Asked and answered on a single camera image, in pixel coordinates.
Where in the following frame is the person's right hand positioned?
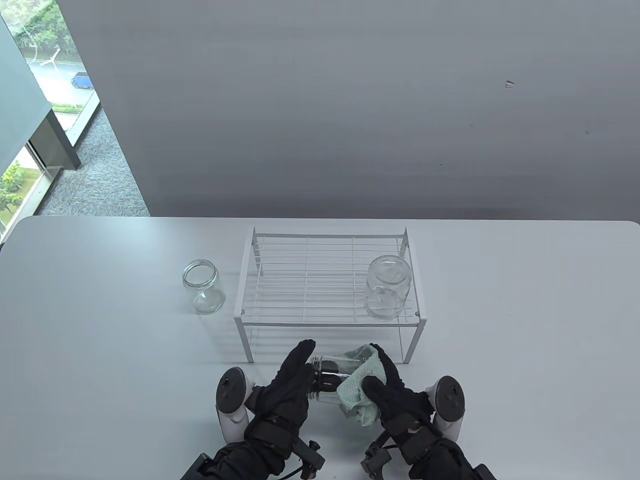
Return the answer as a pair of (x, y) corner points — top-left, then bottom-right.
(361, 343), (435, 443)

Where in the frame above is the person's left hand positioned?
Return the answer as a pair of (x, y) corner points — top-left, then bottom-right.
(245, 339), (317, 436)

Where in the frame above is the clear glass jar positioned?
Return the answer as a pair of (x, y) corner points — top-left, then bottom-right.
(182, 259), (226, 315)
(306, 354), (351, 408)
(364, 255), (413, 322)

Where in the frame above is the green fish scale cleaning cloth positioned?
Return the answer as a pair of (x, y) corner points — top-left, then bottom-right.
(336, 344), (387, 427)

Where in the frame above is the person's left forearm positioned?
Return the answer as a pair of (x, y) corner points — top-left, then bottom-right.
(210, 430), (301, 480)

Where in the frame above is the black forearm battery box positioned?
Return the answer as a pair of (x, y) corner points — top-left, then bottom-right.
(180, 452), (213, 480)

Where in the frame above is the person's right forearm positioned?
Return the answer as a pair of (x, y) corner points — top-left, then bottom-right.
(400, 435), (476, 480)

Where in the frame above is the grey left hand controller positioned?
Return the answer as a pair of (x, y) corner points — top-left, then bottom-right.
(215, 366), (256, 443)

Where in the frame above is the grey window pillar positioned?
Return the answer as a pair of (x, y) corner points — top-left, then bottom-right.
(0, 20), (82, 173)

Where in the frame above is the glass window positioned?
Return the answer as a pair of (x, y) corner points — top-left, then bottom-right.
(0, 0), (101, 241)

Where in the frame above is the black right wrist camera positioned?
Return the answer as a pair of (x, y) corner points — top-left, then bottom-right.
(361, 442), (397, 479)

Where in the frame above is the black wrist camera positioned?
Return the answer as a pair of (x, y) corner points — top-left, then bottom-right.
(361, 442), (397, 479)
(292, 440), (326, 477)

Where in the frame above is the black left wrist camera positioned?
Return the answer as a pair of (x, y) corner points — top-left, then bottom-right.
(292, 440), (326, 477)

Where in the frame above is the white wire shelf rack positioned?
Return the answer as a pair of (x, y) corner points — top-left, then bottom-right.
(233, 226), (427, 365)

